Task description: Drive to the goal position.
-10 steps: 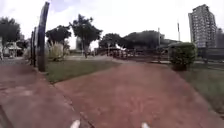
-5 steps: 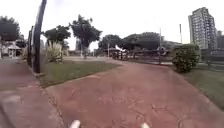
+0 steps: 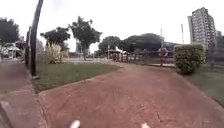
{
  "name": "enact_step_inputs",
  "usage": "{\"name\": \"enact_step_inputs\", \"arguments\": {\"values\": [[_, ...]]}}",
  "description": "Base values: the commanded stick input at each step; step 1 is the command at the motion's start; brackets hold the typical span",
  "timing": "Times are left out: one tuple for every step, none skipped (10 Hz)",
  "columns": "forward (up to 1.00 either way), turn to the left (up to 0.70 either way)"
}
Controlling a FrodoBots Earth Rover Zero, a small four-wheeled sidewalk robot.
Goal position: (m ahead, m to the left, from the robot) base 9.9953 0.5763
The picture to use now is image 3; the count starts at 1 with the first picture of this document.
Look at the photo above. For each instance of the grass patch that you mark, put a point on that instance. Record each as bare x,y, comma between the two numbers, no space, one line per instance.
68,72

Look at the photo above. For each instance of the thin pale pole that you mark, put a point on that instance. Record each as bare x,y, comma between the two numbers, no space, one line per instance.
182,33

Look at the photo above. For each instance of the dark tall pole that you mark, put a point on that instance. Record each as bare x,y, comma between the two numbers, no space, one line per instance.
34,36

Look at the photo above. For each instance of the grey concrete kerb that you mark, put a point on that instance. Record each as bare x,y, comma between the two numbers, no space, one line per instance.
20,106

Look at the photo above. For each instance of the dark large tree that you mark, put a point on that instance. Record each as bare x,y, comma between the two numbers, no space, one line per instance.
8,31

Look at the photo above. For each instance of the broad dark tree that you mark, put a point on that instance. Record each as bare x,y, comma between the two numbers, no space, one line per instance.
57,35

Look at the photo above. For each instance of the wooden railing fence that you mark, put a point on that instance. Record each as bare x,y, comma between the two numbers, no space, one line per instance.
140,58

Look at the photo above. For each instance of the row of trees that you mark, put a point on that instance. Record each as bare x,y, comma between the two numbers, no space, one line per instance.
133,42

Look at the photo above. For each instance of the low white building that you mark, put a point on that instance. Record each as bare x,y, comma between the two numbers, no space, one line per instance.
9,50

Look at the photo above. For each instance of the tall leafy tree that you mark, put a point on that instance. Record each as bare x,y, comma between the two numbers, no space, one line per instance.
84,32

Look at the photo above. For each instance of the red paved path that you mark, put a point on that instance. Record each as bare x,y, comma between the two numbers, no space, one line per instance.
133,96

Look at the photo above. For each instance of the pale yellowish bush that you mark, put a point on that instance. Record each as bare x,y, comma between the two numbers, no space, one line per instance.
54,53

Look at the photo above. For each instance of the round red sign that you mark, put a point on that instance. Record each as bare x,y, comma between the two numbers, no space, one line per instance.
163,52

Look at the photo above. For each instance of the tall grey building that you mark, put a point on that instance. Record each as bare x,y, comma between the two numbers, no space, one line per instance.
202,26

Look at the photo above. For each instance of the grass strip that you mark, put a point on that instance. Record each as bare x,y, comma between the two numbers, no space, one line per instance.
208,81

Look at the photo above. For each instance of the robot's own part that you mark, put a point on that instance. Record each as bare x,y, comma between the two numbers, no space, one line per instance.
145,125

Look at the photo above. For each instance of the trimmed green bush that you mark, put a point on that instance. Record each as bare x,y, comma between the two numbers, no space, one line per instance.
188,57

